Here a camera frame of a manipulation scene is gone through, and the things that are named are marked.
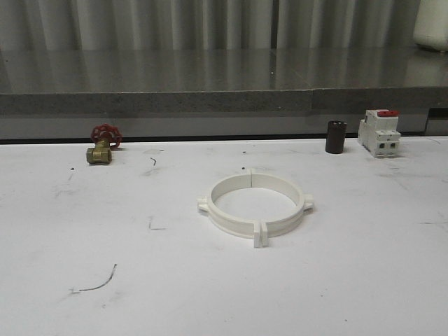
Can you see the white container background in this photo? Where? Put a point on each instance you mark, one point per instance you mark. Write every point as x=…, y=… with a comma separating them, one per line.
x=430, y=30

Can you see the white circuit breaker red switch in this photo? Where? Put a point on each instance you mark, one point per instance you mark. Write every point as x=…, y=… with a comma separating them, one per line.
x=378, y=133

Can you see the white half clamp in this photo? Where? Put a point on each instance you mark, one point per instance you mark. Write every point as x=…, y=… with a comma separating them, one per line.
x=239, y=227
x=287, y=220

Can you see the dark brown cylinder coupling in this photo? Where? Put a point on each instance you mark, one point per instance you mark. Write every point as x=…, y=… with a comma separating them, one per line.
x=336, y=133

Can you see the brass valve red handwheel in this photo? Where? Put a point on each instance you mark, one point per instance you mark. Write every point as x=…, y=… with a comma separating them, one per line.
x=106, y=138

